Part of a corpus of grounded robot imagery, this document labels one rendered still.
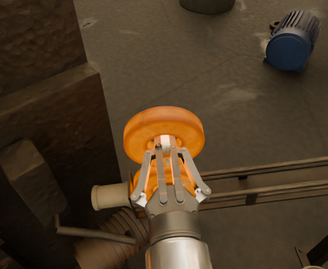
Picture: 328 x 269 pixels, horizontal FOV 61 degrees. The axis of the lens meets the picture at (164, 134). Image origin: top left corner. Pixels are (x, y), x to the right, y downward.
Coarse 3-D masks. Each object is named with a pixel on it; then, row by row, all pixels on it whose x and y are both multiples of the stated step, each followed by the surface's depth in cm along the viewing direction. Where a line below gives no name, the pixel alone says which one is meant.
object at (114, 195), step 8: (112, 184) 68; (120, 184) 67; (96, 192) 65; (104, 192) 65; (112, 192) 65; (120, 192) 65; (96, 200) 65; (104, 200) 65; (112, 200) 65; (120, 200) 65; (128, 200) 65; (96, 208) 65
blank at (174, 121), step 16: (144, 112) 49; (160, 112) 48; (176, 112) 48; (128, 128) 50; (144, 128) 48; (160, 128) 48; (176, 128) 49; (192, 128) 49; (128, 144) 51; (144, 144) 52; (176, 144) 55; (192, 144) 53
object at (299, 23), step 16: (288, 16) 206; (304, 16) 199; (288, 32) 187; (304, 32) 190; (272, 48) 196; (288, 48) 191; (304, 48) 187; (272, 64) 204; (288, 64) 198; (304, 64) 212
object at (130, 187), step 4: (128, 172) 66; (128, 176) 65; (128, 180) 65; (132, 180) 68; (128, 184) 64; (132, 184) 67; (128, 188) 63; (132, 188) 66; (128, 192) 63; (132, 192) 66; (128, 196) 62; (132, 208) 65; (136, 212) 67; (136, 216) 69
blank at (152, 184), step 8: (152, 168) 60; (168, 168) 59; (184, 168) 60; (136, 176) 63; (152, 176) 59; (168, 176) 60; (184, 176) 60; (136, 184) 62; (152, 184) 62; (184, 184) 63; (152, 192) 65; (192, 192) 66
